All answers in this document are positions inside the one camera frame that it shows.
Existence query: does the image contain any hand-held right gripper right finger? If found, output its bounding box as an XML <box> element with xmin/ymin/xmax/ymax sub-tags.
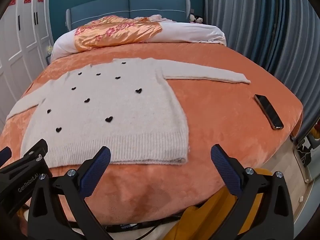
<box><xmin>211</xmin><ymin>144</ymin><xmax>294</xmax><ymax>240</ymax></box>

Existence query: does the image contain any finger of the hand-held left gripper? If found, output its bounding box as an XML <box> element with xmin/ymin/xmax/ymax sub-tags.
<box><xmin>0</xmin><ymin>147</ymin><xmax>12</xmax><ymax>167</ymax></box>
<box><xmin>21</xmin><ymin>139</ymin><xmax>48</xmax><ymax>167</ymax></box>

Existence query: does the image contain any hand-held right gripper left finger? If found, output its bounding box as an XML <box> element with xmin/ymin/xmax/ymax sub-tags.
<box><xmin>27</xmin><ymin>146</ymin><xmax>113</xmax><ymax>240</ymax></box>

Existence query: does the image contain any cream sweater with black hearts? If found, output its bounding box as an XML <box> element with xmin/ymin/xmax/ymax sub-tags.
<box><xmin>5</xmin><ymin>57</ymin><xmax>251</xmax><ymax>167</ymax></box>

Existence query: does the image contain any yellow garment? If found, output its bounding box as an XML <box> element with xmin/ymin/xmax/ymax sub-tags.
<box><xmin>162</xmin><ymin>167</ymin><xmax>272</xmax><ymax>240</ymax></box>

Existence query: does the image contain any orange plush blanket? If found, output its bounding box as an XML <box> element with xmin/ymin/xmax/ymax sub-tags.
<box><xmin>0</xmin><ymin>41</ymin><xmax>304</xmax><ymax>238</ymax></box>

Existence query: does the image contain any black smartphone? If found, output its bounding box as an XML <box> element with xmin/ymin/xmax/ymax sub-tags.
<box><xmin>254</xmin><ymin>94</ymin><xmax>284</xmax><ymax>130</ymax></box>

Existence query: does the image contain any white panelled wardrobe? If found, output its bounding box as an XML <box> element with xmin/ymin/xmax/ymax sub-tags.
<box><xmin>0</xmin><ymin>0</ymin><xmax>54</xmax><ymax>128</ymax></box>

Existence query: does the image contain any orange satin floral quilt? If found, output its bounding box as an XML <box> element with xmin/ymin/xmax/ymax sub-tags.
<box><xmin>74</xmin><ymin>15</ymin><xmax>163</xmax><ymax>53</ymax></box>

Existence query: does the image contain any white duvet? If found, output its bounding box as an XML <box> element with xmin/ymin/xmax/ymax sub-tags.
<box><xmin>51</xmin><ymin>15</ymin><xmax>227</xmax><ymax>62</ymax></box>

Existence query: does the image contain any grey blue pleated curtain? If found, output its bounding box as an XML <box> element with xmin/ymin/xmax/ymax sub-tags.
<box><xmin>204</xmin><ymin>0</ymin><xmax>320</xmax><ymax>140</ymax></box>

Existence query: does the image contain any blue upholstered bed headboard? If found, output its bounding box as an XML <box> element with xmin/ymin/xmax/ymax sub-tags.
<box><xmin>65</xmin><ymin>0</ymin><xmax>191</xmax><ymax>32</ymax></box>

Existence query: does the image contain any black cable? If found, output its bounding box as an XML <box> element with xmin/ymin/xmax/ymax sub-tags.
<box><xmin>70</xmin><ymin>216</ymin><xmax>182</xmax><ymax>233</ymax></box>

